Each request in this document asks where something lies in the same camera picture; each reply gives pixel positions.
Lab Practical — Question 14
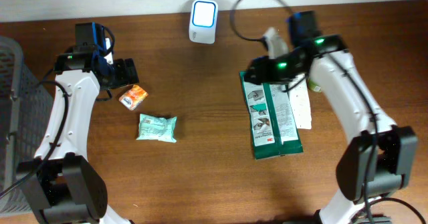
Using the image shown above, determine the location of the grey plastic mesh basket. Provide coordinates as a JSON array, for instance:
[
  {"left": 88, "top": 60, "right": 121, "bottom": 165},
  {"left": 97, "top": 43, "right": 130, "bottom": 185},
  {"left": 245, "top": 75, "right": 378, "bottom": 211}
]
[{"left": 0, "top": 35, "right": 54, "bottom": 217}]

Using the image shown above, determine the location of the green lid glass jar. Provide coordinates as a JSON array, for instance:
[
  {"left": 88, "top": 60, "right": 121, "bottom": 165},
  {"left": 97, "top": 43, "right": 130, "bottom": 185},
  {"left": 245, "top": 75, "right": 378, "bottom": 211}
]
[{"left": 307, "top": 78, "right": 322, "bottom": 93}]

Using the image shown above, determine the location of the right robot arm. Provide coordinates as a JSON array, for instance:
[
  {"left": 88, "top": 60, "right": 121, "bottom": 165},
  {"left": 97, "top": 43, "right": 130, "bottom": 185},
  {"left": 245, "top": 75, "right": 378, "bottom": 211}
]
[{"left": 243, "top": 11, "right": 418, "bottom": 223}]

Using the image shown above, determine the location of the green white long package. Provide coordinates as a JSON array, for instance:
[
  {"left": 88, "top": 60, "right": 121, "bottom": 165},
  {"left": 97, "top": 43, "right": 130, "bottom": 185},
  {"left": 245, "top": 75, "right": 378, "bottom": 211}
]
[{"left": 239, "top": 72, "right": 304, "bottom": 160}]

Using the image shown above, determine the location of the white cosmetic tube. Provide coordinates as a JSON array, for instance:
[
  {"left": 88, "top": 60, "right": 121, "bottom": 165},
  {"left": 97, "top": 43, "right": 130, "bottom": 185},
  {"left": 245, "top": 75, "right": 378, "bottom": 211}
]
[{"left": 288, "top": 74, "right": 312, "bottom": 130}]

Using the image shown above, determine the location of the mint green wipes packet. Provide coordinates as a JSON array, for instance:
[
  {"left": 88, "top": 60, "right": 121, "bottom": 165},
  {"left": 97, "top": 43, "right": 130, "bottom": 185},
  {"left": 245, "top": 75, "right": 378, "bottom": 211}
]
[{"left": 136, "top": 114, "right": 177, "bottom": 143}]

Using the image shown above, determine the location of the black right camera cable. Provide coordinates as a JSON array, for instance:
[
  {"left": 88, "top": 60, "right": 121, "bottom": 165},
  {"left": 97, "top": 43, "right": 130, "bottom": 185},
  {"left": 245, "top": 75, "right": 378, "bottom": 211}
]
[{"left": 229, "top": 0, "right": 428, "bottom": 224}]

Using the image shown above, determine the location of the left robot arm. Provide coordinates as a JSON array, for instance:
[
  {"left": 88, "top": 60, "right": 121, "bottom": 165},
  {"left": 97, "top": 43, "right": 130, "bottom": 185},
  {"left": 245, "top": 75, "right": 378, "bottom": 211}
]
[{"left": 17, "top": 22, "right": 139, "bottom": 223}]

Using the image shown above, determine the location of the black camera cable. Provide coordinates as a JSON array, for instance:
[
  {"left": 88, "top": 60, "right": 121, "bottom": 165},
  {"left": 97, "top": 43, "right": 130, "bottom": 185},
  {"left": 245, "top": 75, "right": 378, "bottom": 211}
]
[
  {"left": 229, "top": 0, "right": 428, "bottom": 224},
  {"left": 0, "top": 25, "right": 116, "bottom": 198}
]

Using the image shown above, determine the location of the black left camera cable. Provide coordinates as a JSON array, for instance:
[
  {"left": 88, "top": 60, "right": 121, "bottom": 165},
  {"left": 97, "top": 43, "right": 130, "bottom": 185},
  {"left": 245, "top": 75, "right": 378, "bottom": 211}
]
[{"left": 0, "top": 25, "right": 116, "bottom": 198}]

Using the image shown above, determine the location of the orange tissue packet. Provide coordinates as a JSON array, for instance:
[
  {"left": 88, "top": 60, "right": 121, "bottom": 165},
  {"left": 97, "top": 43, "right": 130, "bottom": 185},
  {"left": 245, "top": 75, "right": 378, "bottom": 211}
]
[{"left": 118, "top": 85, "right": 148, "bottom": 110}]

